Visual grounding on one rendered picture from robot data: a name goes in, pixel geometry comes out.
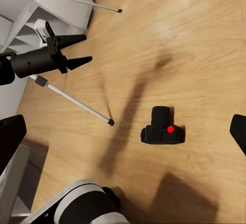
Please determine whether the camera tripod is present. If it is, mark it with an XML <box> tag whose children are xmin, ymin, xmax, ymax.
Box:
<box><xmin>30</xmin><ymin>0</ymin><xmax>122</xmax><ymax>126</ymax></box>

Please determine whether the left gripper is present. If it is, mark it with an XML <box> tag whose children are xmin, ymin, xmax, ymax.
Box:
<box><xmin>27</xmin><ymin>34</ymin><xmax>93</xmax><ymax>75</ymax></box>

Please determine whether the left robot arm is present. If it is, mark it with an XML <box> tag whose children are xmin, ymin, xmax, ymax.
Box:
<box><xmin>0</xmin><ymin>19</ymin><xmax>93</xmax><ymax>85</ymax></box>

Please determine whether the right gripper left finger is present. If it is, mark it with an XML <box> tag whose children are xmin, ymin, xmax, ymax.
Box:
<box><xmin>0</xmin><ymin>114</ymin><xmax>27</xmax><ymax>176</ymax></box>

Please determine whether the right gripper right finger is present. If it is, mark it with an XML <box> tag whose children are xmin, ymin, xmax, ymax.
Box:
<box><xmin>230</xmin><ymin>114</ymin><xmax>246</xmax><ymax>156</ymax></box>

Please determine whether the digital camera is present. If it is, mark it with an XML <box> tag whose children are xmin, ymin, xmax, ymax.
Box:
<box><xmin>141</xmin><ymin>106</ymin><xmax>184</xmax><ymax>145</ymax></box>

